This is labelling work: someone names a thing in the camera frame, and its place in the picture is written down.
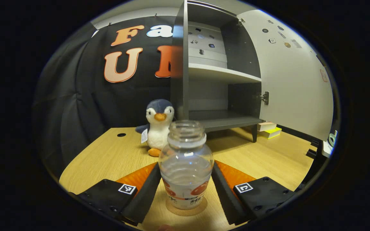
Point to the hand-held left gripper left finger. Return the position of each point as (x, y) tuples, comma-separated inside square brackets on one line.
[(145, 199)]

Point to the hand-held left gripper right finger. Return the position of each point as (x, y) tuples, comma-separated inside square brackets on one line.
[(225, 199)]

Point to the round brown coaster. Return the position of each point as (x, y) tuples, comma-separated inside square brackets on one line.
[(186, 213)]

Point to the clear plastic bottle red label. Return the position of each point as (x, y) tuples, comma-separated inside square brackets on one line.
[(185, 166)]

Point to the light grey cabinet door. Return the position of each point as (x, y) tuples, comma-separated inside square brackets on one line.
[(294, 89)]

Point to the dark grey cabinet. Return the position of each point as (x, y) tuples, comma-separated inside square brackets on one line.
[(180, 96)]

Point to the metal door hinge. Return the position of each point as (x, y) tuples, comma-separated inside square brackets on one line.
[(265, 98), (241, 21)]

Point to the penguin plush toy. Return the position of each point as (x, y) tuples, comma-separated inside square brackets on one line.
[(157, 134)]

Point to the yellow book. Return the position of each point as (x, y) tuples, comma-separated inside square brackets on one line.
[(271, 132)]

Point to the beige book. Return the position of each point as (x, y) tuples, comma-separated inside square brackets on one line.
[(266, 126)]

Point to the black backdrop cloth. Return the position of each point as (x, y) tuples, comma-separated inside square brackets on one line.
[(85, 102)]

